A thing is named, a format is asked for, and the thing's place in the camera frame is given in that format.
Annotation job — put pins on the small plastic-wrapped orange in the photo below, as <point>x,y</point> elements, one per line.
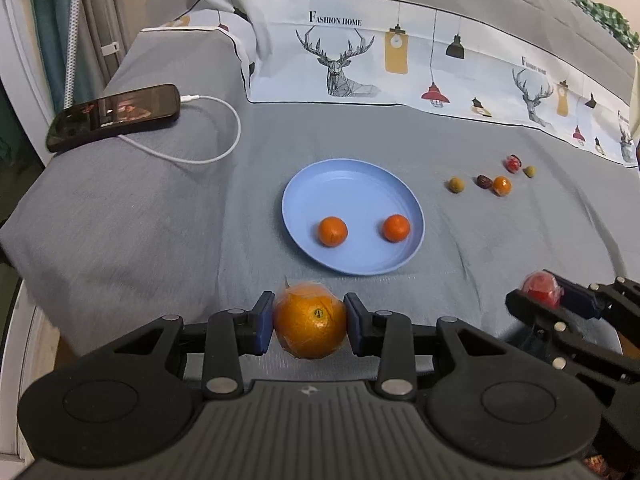
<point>501,186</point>

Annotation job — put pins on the teal hanging cloth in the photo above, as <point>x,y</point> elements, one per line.
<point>50,25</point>

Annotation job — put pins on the dark red date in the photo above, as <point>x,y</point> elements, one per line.
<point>482,181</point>

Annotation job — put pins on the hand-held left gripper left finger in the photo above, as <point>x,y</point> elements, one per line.
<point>261,327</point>

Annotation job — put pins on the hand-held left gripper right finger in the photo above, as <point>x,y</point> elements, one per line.
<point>354,327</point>

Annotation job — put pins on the large plastic-wrapped orange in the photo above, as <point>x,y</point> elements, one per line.
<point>310,320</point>

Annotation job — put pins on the small bare orange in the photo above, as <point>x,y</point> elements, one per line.
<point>332,231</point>
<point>396,228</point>

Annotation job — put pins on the green checked cloth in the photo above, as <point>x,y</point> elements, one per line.
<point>595,7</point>

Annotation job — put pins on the grey curtain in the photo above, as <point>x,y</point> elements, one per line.
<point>115,5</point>

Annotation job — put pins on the red plastic-wrapped fruit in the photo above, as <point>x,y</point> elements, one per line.
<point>513,162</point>
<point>540,287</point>

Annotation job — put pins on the white red-dotted pole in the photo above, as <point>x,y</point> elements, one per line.
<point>73,35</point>

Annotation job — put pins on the light blue round plate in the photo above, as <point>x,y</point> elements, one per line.
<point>352,210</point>

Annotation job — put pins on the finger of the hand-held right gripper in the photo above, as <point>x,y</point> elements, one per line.
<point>537,310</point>
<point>580,297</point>

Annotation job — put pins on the black smartphone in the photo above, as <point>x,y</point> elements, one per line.
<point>112,116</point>

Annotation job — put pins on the yellow-green round fruit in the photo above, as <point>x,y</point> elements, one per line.
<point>456,184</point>
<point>530,171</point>

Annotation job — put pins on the deer print white sheet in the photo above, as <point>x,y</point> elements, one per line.
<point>400,60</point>

